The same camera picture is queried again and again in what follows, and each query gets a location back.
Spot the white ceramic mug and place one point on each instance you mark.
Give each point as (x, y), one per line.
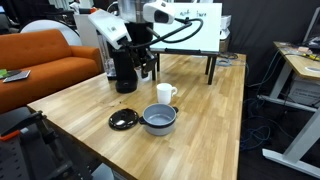
(165, 92)

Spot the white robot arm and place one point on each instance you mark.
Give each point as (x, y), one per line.
(113, 28)

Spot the grey pot with black handles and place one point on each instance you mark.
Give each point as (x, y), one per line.
(159, 119)

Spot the orange sofa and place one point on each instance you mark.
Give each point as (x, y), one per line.
(54, 65)

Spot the black round pot lid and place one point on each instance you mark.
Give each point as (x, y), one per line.
(123, 119)

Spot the black clamp stand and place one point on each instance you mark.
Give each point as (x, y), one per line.
(30, 150)

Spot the black coffeemaker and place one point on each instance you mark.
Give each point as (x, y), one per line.
(126, 76)

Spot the whiteboard on black stand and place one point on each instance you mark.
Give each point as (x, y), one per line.
(206, 41)

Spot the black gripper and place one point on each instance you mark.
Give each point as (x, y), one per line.
(143, 59)

